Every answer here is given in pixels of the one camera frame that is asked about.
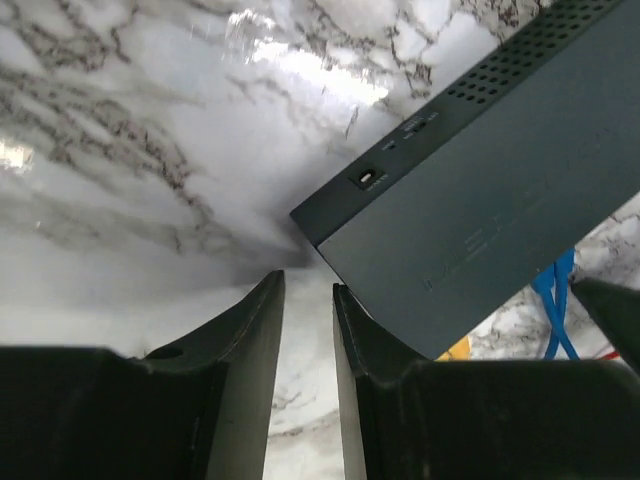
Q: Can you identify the yellow ethernet cable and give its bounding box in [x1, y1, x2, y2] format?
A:
[435, 334, 474, 362]

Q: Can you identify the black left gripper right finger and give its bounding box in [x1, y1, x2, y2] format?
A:
[333, 284, 639, 479]

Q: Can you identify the dark network switch box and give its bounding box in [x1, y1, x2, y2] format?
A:
[291, 1, 639, 358]

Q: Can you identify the blue ethernet cable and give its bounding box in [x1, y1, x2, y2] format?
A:
[530, 259, 564, 361]
[552, 247, 582, 361]

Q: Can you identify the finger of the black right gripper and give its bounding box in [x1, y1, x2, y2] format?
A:
[571, 278, 639, 375]

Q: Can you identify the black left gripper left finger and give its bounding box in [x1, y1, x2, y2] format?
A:
[1, 271, 285, 479]

